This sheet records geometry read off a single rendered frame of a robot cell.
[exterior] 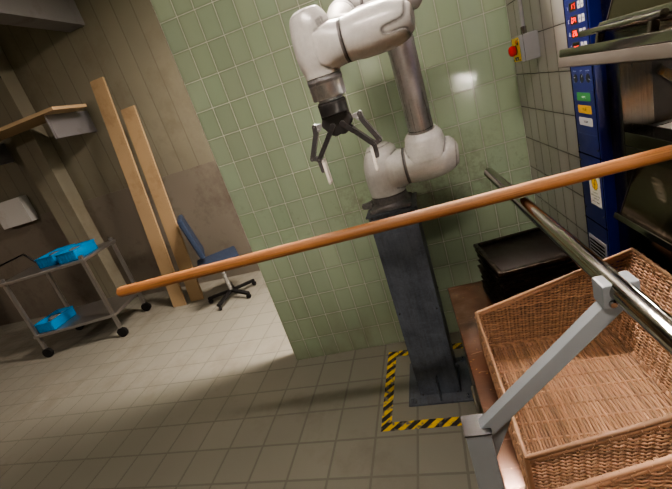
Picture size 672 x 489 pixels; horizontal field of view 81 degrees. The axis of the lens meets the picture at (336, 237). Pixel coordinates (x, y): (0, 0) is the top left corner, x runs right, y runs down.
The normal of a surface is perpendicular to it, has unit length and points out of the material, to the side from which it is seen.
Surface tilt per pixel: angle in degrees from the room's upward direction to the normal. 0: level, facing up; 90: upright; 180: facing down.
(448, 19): 90
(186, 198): 90
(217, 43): 90
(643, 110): 90
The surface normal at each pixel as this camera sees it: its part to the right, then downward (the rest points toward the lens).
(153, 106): -0.18, 0.37
